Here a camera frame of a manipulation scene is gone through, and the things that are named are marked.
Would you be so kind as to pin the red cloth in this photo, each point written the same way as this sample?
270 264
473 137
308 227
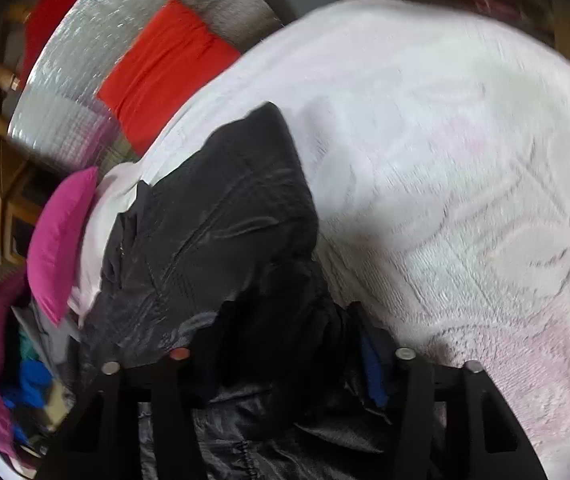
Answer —
165 70
60 5

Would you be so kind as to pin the white textured blanket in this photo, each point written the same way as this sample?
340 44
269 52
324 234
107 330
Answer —
440 160

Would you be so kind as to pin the blue cloth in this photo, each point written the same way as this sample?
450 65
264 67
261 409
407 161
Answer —
32 382

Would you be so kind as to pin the grey cloth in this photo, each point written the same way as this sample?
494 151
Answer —
52 330

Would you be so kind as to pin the black jacket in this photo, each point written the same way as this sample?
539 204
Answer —
215 235

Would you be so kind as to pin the pink pillow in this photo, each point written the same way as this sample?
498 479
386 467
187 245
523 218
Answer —
62 240

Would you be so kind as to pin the silver foil mat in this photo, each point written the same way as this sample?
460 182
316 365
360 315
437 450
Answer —
75 70

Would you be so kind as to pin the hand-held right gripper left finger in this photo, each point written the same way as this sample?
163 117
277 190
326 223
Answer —
165 410

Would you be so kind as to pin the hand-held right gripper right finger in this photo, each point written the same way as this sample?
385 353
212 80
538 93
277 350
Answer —
372 375

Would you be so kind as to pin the wooden furniture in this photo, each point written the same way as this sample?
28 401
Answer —
10 200

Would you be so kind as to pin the teal cloth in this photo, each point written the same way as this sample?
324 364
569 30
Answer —
27 345

